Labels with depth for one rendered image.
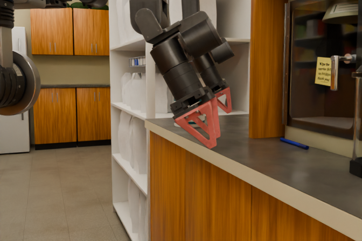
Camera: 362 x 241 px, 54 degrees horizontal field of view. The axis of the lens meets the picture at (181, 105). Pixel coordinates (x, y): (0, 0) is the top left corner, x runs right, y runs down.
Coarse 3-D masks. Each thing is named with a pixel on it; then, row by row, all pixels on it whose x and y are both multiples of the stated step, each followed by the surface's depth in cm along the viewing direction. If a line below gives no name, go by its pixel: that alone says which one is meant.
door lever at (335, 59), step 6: (348, 54) 92; (336, 60) 90; (342, 60) 91; (348, 60) 92; (336, 66) 90; (336, 72) 90; (336, 78) 91; (330, 84) 92; (336, 84) 91; (336, 90) 91
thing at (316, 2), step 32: (320, 0) 101; (352, 0) 90; (320, 32) 101; (352, 32) 91; (352, 64) 91; (288, 96) 116; (320, 96) 102; (352, 96) 91; (320, 128) 103; (352, 128) 92
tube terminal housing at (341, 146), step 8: (288, 0) 116; (288, 128) 118; (296, 128) 114; (288, 136) 118; (296, 136) 114; (304, 136) 111; (312, 136) 107; (320, 136) 104; (328, 136) 101; (304, 144) 111; (312, 144) 107; (320, 144) 104; (328, 144) 102; (336, 144) 99; (344, 144) 96; (352, 144) 94; (336, 152) 99; (344, 152) 96
